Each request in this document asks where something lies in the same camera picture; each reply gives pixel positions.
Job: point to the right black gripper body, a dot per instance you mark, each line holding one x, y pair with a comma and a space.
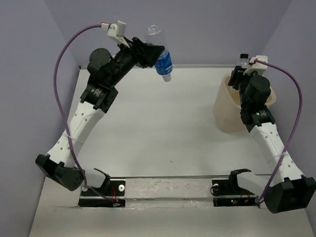
242, 80

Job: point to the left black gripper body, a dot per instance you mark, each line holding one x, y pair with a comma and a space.
128, 58

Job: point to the blue label water bottle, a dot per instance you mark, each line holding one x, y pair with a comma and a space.
155, 35

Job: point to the clear ribbed plastic bottle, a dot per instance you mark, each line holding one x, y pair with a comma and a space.
243, 60

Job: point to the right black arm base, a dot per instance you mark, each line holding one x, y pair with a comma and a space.
225, 196

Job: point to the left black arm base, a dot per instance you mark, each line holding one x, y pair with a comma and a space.
111, 197

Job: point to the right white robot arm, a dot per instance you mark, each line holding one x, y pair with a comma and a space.
287, 188

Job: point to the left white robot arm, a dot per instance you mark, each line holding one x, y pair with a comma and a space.
60, 163

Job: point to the beige plastic bin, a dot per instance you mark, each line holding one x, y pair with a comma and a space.
229, 108

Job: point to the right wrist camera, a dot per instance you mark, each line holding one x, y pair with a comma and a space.
256, 65

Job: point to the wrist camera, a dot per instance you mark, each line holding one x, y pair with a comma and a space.
116, 32
256, 65

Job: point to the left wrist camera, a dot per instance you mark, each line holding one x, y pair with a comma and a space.
116, 32

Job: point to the metal rear table rail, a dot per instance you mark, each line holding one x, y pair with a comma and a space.
203, 66

